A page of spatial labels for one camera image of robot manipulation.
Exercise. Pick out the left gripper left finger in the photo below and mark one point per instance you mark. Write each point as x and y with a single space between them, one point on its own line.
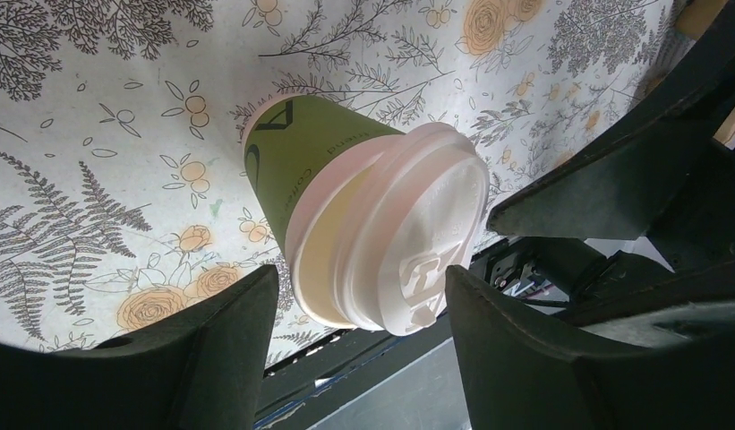
200 368

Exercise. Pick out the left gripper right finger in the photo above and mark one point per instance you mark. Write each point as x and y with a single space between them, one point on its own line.
522 369

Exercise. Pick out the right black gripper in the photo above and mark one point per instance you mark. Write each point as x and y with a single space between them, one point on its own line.
650 205

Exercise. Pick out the white plastic cup lid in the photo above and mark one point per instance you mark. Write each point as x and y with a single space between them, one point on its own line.
373 233

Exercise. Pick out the green paper cup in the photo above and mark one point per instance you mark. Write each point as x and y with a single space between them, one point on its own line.
306 158

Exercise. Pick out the brown cardboard cup carrier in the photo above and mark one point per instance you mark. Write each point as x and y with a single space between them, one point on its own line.
710 65

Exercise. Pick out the floral tablecloth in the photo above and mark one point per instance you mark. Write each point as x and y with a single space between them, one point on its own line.
122 195

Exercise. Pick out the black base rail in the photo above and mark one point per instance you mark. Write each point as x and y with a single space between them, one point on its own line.
308 386

